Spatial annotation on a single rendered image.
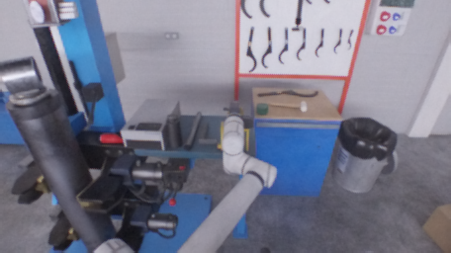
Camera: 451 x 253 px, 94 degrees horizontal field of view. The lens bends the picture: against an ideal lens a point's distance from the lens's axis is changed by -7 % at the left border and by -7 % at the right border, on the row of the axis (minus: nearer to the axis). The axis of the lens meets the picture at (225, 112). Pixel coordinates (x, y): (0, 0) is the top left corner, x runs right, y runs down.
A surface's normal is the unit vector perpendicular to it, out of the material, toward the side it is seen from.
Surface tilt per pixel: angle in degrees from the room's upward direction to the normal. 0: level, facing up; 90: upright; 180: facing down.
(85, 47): 90
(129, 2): 90
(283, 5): 90
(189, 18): 90
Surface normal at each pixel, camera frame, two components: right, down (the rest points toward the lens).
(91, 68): -0.07, 0.50
